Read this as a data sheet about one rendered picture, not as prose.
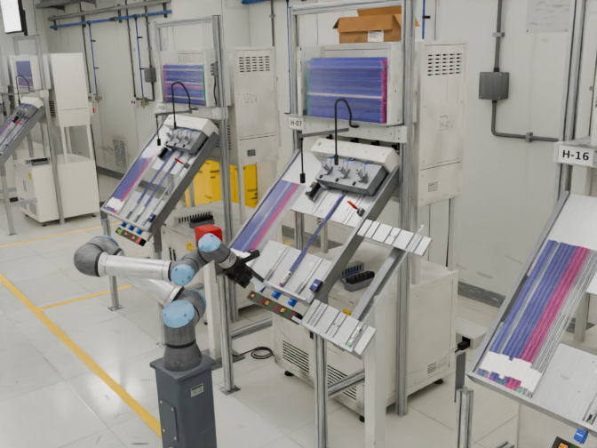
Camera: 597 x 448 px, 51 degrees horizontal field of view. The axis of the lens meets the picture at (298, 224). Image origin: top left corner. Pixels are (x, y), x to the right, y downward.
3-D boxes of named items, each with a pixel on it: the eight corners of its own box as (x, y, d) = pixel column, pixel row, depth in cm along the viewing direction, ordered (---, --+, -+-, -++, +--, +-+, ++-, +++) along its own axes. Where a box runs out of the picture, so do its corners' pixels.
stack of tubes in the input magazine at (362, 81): (383, 124, 263) (384, 57, 255) (306, 116, 301) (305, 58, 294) (403, 121, 270) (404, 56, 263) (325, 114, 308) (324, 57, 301)
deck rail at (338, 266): (317, 310, 254) (309, 303, 251) (314, 309, 256) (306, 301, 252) (405, 174, 272) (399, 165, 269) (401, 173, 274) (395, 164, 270)
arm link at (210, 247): (195, 239, 243) (212, 228, 240) (212, 254, 249) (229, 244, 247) (195, 252, 237) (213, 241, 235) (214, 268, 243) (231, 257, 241)
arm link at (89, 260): (60, 252, 230) (190, 263, 225) (75, 243, 241) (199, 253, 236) (63, 281, 233) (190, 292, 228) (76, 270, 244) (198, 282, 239)
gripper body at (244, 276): (235, 284, 257) (217, 269, 249) (247, 268, 259) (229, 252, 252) (246, 290, 251) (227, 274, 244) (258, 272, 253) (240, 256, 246)
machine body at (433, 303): (365, 429, 289) (365, 305, 272) (274, 372, 342) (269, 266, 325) (453, 381, 328) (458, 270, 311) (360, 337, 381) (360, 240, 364)
